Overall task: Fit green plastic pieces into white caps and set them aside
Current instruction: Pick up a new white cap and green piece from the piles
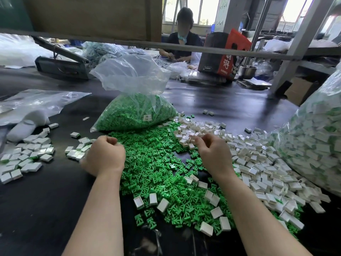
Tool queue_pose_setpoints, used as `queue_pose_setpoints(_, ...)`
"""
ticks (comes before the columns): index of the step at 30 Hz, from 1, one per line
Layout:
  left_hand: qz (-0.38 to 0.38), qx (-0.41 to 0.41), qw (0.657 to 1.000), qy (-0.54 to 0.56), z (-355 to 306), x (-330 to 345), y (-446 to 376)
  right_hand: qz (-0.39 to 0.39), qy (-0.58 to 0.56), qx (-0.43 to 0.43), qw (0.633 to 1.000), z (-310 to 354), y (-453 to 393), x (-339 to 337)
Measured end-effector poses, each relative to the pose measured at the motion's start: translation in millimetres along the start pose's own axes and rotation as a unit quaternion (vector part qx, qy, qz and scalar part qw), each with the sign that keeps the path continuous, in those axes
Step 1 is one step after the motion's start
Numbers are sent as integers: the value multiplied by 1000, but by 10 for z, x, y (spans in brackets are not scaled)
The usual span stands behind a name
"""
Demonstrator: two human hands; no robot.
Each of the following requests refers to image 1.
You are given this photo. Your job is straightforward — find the pile of white plastic caps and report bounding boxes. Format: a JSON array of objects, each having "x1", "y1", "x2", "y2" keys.
[{"x1": 133, "y1": 112, "x2": 332, "y2": 237}]

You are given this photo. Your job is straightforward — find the crumpled white plastic bag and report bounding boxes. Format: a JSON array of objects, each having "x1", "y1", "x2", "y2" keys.
[{"x1": 167, "y1": 61, "x2": 192, "y2": 80}]

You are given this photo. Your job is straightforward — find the clear bag of pale parts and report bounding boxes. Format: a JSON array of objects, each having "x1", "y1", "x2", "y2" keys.
[{"x1": 82, "y1": 42, "x2": 163, "y2": 68}]

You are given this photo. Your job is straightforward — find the brown board panel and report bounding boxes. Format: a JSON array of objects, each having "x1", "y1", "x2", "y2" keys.
[{"x1": 0, "y1": 0, "x2": 163, "y2": 41}]

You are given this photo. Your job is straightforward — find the black table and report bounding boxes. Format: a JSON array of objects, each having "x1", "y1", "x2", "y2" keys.
[{"x1": 0, "y1": 49, "x2": 341, "y2": 256}]

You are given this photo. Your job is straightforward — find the pile of green parts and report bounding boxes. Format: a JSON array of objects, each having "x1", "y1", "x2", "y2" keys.
[{"x1": 107, "y1": 121, "x2": 303, "y2": 238}]

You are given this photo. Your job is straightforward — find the large bag of white caps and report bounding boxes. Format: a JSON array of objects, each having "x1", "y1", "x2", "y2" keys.
[{"x1": 273, "y1": 61, "x2": 341, "y2": 196}]

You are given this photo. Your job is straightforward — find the person's right hand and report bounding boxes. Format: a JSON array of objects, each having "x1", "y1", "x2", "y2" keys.
[{"x1": 193, "y1": 133, "x2": 234, "y2": 180}]

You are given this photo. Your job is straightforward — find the bag of green clips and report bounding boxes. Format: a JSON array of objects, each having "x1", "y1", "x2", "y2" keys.
[{"x1": 90, "y1": 54, "x2": 178, "y2": 132}]

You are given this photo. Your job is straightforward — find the white paper sheets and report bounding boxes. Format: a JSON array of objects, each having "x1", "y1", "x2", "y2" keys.
[{"x1": 238, "y1": 76, "x2": 272, "y2": 90}]

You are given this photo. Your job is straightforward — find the pile of assembled white pieces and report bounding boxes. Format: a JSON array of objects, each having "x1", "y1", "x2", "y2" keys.
[{"x1": 0, "y1": 123, "x2": 59, "y2": 185}]

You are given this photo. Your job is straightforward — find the black and red box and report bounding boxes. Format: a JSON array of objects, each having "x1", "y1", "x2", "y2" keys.
[{"x1": 197, "y1": 29, "x2": 252, "y2": 79}]

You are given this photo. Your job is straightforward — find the empty clear plastic bag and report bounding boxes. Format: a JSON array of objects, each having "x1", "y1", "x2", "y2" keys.
[{"x1": 0, "y1": 89, "x2": 91, "y2": 143}]

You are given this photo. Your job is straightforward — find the white bags on shelf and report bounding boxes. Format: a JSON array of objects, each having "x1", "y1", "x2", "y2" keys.
[{"x1": 263, "y1": 38, "x2": 337, "y2": 52}]

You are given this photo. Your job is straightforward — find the cardboard box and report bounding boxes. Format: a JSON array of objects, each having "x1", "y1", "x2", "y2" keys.
[{"x1": 285, "y1": 76, "x2": 321, "y2": 106}]

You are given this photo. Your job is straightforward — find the metal bowl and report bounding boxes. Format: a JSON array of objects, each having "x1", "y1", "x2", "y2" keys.
[{"x1": 238, "y1": 65, "x2": 257, "y2": 80}]

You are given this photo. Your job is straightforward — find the person's left forearm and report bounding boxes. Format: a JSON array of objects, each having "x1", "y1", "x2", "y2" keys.
[{"x1": 62, "y1": 173, "x2": 124, "y2": 256}]

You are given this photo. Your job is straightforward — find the person's right forearm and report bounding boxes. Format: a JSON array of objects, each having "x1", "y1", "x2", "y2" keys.
[{"x1": 216, "y1": 172, "x2": 312, "y2": 256}]

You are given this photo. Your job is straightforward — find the white plastic sheet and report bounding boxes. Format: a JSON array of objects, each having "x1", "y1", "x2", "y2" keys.
[{"x1": 0, "y1": 33, "x2": 53, "y2": 69}]

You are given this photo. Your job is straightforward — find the person's left hand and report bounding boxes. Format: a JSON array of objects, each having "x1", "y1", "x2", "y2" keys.
[{"x1": 80, "y1": 136, "x2": 127, "y2": 178}]

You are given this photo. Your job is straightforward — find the grey metal shelf frame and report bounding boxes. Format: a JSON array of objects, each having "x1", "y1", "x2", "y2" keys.
[{"x1": 0, "y1": 0, "x2": 341, "y2": 95}]

